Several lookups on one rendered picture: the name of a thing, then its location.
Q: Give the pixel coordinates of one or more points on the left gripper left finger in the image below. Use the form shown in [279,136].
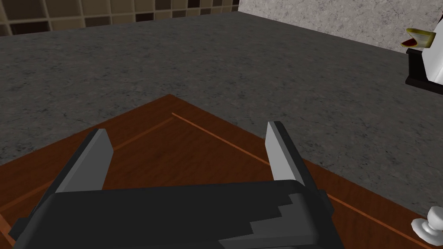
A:
[86,166]

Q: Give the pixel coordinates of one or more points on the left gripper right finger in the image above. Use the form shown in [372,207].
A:
[282,159]

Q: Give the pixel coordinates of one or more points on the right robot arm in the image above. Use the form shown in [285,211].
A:
[434,58]

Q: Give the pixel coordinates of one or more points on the white round knob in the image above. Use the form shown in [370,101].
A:
[431,226]

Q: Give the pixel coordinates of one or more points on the yellow and red book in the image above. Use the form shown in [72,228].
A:
[419,38]

